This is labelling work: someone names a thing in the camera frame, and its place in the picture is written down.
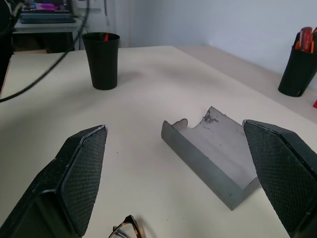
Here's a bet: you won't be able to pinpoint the black cable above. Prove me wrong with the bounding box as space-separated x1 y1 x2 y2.
0 0 90 103

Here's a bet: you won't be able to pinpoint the black tool holder cup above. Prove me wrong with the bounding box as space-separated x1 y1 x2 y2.
277 32 317 98

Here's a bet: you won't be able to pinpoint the black plastic cup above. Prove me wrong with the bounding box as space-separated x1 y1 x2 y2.
82 32 121 91

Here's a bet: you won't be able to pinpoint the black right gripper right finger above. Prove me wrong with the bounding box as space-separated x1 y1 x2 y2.
243 119 317 238

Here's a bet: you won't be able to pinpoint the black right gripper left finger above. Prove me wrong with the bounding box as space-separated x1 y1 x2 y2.
0 125 108 238

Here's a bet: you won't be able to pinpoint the laptop computer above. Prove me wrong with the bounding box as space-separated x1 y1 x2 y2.
19 0 76 24

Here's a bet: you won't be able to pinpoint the white desk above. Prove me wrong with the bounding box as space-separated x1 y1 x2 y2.
12 17 84 53

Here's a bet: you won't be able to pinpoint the tortoiseshell glasses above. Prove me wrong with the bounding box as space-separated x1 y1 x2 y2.
108 214 145 238

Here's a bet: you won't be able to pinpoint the red pens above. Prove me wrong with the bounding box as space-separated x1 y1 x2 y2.
294 26 314 53

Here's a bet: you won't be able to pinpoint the orange handled tool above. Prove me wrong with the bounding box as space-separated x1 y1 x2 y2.
309 26 317 54

